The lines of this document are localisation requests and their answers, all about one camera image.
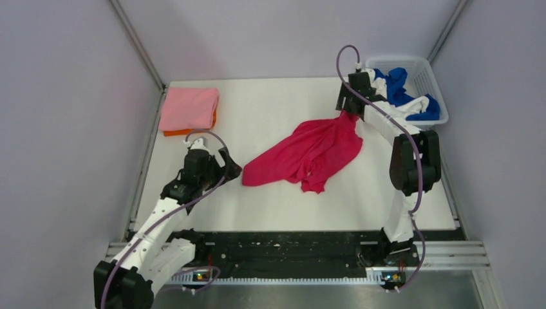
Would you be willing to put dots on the folded pink t shirt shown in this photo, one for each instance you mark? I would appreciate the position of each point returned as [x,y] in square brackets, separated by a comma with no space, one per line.
[188,108]

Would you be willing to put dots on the magenta t shirt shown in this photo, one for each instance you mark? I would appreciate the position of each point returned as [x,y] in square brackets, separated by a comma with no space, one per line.
[310,156]

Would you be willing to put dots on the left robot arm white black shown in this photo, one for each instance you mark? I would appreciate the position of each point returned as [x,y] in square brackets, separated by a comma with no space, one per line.
[136,274]

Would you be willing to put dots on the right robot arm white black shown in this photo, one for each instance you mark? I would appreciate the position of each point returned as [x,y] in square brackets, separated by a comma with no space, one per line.
[414,165]

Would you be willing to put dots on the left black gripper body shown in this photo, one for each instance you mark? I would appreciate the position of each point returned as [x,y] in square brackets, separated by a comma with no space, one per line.
[214,174]

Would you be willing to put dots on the white plastic basket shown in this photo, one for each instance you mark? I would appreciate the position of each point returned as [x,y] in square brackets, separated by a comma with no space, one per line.
[420,81]

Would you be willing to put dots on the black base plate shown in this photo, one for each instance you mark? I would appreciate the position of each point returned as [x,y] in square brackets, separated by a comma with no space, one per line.
[305,256]

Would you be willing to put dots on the folded orange t shirt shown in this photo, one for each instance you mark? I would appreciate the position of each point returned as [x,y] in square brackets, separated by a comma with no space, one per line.
[187,131]

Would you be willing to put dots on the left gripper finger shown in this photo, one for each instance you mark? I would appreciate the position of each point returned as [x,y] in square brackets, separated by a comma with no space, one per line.
[231,169]
[224,153]

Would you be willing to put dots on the white t shirt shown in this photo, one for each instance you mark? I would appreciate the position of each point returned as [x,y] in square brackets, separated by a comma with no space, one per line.
[399,105]

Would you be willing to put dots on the blue t shirt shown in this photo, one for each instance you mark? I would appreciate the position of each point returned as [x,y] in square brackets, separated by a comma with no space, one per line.
[433,111]

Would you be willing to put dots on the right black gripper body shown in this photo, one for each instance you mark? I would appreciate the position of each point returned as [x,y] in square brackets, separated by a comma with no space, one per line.
[344,94]

